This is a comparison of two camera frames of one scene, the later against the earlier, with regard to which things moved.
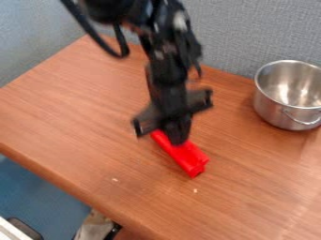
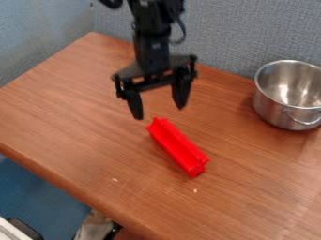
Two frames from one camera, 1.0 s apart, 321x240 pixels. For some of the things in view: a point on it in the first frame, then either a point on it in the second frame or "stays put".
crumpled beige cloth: x=95 y=227 stays put
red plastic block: x=186 y=155 stays put
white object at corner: x=9 y=232 stays put
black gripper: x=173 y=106 -> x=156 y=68
